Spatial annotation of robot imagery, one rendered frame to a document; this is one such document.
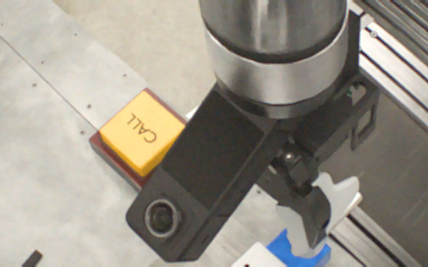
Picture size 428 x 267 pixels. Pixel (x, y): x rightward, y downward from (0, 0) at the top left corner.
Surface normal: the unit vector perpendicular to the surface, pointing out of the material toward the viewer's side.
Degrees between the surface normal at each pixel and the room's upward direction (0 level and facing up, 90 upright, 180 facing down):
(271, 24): 90
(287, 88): 90
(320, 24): 90
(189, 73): 0
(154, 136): 0
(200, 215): 32
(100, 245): 0
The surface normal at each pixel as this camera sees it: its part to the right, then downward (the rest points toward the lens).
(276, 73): -0.02, 0.88
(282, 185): -0.71, 0.65
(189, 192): -0.48, -0.08
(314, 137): -0.09, -0.47
